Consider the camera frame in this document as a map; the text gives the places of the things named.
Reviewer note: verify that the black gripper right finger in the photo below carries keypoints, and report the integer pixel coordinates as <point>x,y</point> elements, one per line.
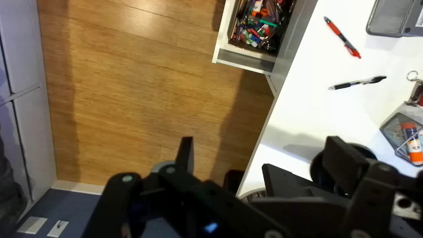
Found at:
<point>348,206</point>

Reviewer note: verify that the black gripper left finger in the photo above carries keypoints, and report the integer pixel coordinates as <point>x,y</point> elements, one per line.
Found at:
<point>146,206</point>

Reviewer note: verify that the black pen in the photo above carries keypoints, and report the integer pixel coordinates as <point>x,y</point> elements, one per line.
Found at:
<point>357,82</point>

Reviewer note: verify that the red pen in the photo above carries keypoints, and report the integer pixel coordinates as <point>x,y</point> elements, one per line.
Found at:
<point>343,37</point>

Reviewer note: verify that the upturned grey mesh stationery holder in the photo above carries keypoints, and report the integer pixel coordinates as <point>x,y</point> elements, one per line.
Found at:
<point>392,17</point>

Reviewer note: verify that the metal floor plate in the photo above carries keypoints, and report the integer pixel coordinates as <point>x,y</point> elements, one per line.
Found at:
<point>57,227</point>
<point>32,225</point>

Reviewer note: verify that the orange white glue stick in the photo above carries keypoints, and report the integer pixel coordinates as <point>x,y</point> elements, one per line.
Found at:
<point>414,145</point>

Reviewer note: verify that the white storage cabinet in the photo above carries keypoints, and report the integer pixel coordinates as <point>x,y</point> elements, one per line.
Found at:
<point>27,87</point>

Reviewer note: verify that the white open drawer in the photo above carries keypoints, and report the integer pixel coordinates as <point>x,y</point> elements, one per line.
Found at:
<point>239,57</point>

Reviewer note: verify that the assorted colourful stationery items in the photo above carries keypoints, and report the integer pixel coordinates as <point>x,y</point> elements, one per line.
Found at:
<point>259,21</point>

